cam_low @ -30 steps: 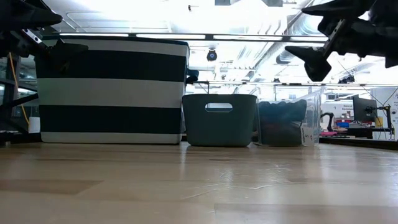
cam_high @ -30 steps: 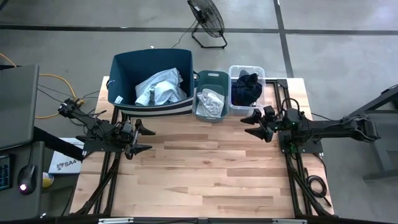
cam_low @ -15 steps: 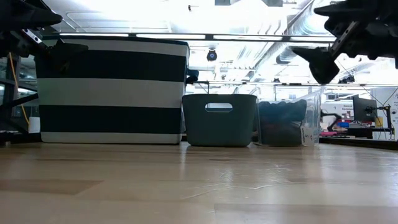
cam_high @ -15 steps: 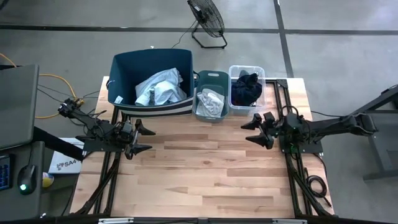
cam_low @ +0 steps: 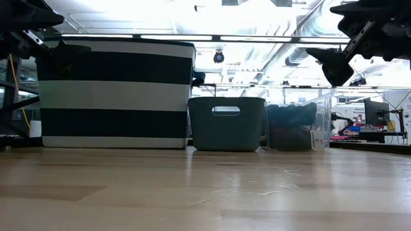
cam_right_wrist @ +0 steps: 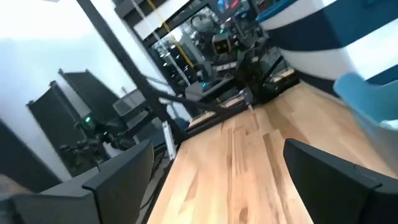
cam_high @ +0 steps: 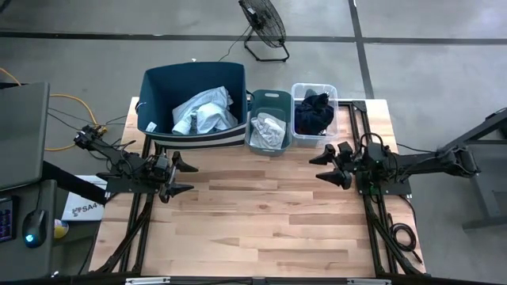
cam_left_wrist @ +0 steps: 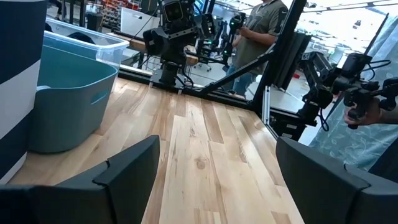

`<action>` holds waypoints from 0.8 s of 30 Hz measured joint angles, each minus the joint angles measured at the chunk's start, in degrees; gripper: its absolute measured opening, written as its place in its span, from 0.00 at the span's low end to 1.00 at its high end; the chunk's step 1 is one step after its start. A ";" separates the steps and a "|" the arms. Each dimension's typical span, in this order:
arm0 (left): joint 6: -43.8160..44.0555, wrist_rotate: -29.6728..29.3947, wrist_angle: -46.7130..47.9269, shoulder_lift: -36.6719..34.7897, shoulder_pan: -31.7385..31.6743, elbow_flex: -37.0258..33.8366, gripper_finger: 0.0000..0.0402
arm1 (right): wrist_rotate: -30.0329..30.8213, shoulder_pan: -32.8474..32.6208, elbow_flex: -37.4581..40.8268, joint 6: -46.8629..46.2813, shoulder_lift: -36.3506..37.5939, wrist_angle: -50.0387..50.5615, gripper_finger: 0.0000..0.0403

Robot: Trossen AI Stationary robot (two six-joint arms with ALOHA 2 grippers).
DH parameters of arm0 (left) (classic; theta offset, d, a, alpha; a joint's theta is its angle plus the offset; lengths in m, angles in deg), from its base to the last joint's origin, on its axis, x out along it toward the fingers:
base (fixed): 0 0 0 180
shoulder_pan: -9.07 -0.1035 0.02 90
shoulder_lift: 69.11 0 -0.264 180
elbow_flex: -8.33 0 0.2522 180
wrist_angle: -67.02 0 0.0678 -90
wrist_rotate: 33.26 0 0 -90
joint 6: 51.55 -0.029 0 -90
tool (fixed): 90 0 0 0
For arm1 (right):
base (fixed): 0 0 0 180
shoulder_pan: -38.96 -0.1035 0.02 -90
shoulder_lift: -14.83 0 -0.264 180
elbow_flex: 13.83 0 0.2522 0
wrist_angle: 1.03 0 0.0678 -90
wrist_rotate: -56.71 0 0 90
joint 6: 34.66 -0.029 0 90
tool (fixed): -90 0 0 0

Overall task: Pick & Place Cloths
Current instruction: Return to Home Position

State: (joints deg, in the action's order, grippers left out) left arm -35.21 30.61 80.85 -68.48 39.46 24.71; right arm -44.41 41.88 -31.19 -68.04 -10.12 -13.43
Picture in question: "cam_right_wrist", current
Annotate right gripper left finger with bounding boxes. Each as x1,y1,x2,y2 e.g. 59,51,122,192
0,139,155,224

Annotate navy white striped fabric basket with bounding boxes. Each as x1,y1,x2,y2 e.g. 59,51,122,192
255,0,398,96

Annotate grey storage box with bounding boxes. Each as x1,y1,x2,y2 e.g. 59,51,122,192
112,88,147,117

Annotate grey desk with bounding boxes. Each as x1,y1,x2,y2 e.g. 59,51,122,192
184,75,238,103

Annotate teal plastic bin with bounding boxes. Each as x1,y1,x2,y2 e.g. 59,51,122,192
332,72,398,180

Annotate table edge metal rail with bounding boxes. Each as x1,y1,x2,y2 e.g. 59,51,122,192
161,120,178,161

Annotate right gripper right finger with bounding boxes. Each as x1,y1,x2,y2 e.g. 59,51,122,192
282,138,398,224

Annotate black divider panel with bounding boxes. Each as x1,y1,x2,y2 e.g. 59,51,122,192
25,80,91,175
58,68,126,119

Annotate yellow cable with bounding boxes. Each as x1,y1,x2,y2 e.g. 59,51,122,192
146,0,197,69

